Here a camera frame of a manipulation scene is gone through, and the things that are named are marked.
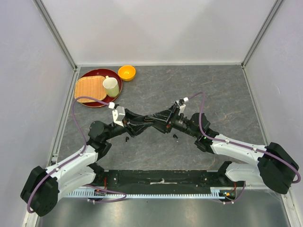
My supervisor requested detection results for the woven bamboo mat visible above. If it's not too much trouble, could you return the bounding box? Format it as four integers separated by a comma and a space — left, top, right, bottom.
74, 76, 107, 101

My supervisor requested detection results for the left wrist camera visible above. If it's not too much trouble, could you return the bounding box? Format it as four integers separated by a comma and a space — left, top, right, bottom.
112, 106, 125, 127

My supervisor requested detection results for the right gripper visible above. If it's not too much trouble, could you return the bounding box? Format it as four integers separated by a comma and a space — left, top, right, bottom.
148, 104, 198, 138

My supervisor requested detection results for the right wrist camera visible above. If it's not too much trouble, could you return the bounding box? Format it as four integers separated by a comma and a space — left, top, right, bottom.
175, 97, 189, 115

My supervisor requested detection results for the pale green cup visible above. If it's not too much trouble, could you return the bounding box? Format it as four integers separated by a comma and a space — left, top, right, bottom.
103, 76, 120, 98

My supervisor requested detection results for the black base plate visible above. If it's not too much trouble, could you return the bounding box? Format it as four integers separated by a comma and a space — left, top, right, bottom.
93, 170, 243, 187

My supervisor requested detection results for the slotted cable duct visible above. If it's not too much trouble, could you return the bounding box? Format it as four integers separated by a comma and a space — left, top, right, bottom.
65, 186, 236, 199

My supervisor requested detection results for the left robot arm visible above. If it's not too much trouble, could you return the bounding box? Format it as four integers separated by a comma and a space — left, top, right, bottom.
20, 107, 155, 217

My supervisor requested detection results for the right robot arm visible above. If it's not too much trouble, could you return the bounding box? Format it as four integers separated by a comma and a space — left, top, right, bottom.
144, 105, 300, 194

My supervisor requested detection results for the black earbud charging case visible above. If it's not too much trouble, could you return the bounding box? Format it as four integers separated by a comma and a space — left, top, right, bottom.
144, 115, 156, 124

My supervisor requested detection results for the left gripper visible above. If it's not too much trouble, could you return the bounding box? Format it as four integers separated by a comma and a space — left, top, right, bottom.
103, 108, 153, 140

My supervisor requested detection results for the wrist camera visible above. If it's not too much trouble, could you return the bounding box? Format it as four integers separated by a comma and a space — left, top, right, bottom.
112, 106, 125, 127
175, 97, 189, 115

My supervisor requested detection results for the orange bowl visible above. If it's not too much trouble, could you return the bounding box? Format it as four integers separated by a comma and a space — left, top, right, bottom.
118, 65, 136, 81

